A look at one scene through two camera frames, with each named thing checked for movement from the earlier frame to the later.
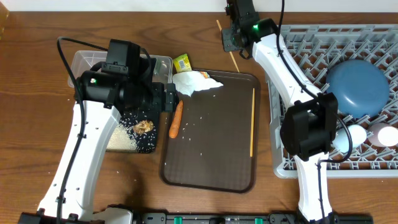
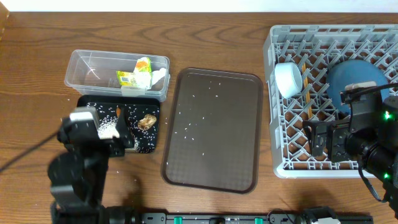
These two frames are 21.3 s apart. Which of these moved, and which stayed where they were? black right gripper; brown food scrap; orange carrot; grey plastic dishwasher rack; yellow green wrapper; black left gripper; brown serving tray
Moved: yellow green wrapper; black right gripper; orange carrot; brown food scrap; black left gripper
Stayed: brown serving tray; grey plastic dishwasher rack
